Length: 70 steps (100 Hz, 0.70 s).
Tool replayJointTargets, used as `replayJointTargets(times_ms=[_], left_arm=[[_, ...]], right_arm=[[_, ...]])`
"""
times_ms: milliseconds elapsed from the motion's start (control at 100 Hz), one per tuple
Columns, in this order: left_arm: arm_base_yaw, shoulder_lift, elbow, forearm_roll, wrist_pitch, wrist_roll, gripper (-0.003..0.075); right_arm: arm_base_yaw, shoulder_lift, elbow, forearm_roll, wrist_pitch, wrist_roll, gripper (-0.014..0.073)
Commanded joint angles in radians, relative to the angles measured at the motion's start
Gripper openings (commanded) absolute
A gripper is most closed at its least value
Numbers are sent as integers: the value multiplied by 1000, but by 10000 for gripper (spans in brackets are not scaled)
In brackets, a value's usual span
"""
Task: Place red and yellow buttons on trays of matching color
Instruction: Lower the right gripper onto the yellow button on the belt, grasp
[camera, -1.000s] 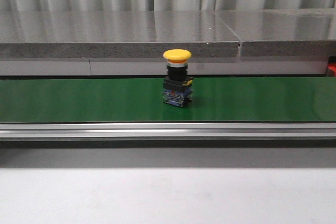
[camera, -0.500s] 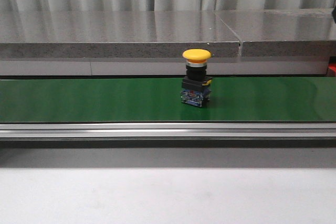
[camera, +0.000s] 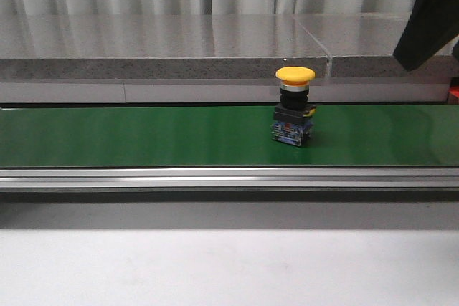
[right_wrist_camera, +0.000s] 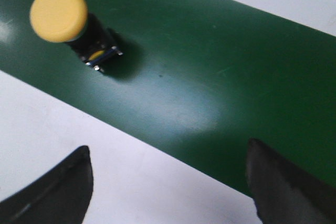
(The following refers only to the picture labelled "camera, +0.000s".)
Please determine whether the grey stone countertop slab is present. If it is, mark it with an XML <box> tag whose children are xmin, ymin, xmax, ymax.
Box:
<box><xmin>1</xmin><ymin>14</ymin><xmax>328</xmax><ymax>80</ymax></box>

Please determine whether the red object at right edge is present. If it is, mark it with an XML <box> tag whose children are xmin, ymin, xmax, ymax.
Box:
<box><xmin>448</xmin><ymin>85</ymin><xmax>459</xmax><ymax>105</ymax></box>

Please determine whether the white cabinet front panel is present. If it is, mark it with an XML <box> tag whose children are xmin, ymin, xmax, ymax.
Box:
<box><xmin>1</xmin><ymin>77</ymin><xmax>450</xmax><ymax>104</ymax></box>

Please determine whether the green conveyor belt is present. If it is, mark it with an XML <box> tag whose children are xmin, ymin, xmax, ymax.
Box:
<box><xmin>1</xmin><ymin>105</ymin><xmax>458</xmax><ymax>168</ymax></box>

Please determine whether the aluminium conveyor side rail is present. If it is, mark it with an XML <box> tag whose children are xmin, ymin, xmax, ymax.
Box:
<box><xmin>1</xmin><ymin>167</ymin><xmax>458</xmax><ymax>192</ymax></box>

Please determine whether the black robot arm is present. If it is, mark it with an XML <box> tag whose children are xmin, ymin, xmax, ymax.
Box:
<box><xmin>393</xmin><ymin>0</ymin><xmax>458</xmax><ymax>71</ymax></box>

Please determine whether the yellow mushroom push button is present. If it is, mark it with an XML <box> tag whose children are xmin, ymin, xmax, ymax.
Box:
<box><xmin>271</xmin><ymin>66</ymin><xmax>316</xmax><ymax>147</ymax></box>

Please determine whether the grey stone slab right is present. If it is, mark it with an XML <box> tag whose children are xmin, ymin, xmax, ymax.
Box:
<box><xmin>294</xmin><ymin>13</ymin><xmax>458</xmax><ymax>80</ymax></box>

